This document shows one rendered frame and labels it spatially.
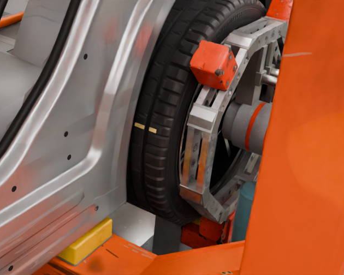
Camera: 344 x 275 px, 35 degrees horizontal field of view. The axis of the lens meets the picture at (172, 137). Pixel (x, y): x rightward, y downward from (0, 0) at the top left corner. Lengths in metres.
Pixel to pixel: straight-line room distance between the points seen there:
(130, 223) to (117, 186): 1.25
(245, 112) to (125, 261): 0.50
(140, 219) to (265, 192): 1.69
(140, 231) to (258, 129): 1.13
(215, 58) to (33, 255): 0.55
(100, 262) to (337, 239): 0.58
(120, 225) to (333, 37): 1.85
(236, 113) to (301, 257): 0.65
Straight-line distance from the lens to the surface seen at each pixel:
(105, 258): 1.24
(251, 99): 1.44
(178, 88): 1.23
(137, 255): 1.25
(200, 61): 1.19
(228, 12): 1.35
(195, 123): 1.25
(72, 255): 1.21
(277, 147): 0.80
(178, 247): 1.77
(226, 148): 1.68
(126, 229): 2.43
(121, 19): 1.09
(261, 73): 1.39
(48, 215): 1.05
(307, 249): 0.86
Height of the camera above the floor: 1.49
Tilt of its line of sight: 28 degrees down
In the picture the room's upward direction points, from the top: 6 degrees clockwise
